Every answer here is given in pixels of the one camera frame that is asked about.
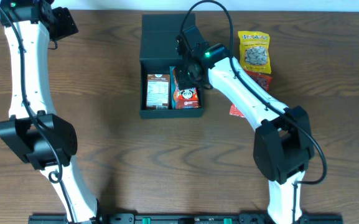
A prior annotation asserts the red Hello Panda box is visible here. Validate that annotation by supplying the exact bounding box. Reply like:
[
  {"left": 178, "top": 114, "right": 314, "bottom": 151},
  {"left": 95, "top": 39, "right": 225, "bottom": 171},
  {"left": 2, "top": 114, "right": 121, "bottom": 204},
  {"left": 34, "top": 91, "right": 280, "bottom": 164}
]
[{"left": 175, "top": 80, "right": 201, "bottom": 110}]

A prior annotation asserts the brown white snack box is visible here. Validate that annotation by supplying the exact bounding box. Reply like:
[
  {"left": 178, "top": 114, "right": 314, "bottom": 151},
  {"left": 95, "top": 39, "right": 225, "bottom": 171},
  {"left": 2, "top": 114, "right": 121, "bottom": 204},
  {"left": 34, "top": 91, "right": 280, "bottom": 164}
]
[{"left": 146, "top": 74, "right": 170, "bottom": 110}]

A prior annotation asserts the black gift box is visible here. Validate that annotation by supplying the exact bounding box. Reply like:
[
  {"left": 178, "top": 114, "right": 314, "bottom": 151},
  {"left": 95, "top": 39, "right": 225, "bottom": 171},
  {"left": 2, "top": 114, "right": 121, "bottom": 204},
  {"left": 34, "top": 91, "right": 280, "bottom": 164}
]
[{"left": 139, "top": 14, "right": 205, "bottom": 119}]

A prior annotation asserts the yellow seed snack bag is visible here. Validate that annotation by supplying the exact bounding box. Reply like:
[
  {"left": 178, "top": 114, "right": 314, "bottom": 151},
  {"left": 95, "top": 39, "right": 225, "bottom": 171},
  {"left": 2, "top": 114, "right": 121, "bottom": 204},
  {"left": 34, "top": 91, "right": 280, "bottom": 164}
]
[{"left": 238, "top": 31, "right": 271, "bottom": 74}]

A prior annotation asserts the red dried cranberry bag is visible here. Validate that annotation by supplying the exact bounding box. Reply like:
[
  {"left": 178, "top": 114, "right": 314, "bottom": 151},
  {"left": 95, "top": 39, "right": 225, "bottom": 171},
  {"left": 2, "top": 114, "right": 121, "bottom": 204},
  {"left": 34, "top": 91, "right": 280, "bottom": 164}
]
[{"left": 229, "top": 70, "right": 272, "bottom": 118}]

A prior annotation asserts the teal coconut cookie box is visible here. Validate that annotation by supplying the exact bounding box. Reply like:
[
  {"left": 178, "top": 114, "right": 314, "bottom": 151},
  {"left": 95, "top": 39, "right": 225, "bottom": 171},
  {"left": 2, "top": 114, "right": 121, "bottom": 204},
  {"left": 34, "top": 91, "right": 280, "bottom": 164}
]
[{"left": 170, "top": 66, "right": 177, "bottom": 110}]

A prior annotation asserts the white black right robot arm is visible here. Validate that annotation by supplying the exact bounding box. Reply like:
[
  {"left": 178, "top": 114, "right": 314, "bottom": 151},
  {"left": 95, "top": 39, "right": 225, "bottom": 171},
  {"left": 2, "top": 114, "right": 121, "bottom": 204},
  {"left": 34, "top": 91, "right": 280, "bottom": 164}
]
[{"left": 175, "top": 27, "right": 315, "bottom": 223}]

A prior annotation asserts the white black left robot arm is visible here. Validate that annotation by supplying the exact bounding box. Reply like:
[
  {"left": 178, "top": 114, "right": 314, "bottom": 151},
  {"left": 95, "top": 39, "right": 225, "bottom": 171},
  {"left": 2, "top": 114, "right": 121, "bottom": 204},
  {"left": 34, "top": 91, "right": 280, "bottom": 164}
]
[{"left": 0, "top": 0, "right": 103, "bottom": 223}]

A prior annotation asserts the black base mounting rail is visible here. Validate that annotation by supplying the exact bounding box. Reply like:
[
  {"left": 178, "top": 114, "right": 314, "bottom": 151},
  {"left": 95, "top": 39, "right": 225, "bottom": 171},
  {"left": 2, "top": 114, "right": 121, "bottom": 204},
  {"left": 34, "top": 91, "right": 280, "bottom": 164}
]
[{"left": 28, "top": 213, "right": 344, "bottom": 224}]

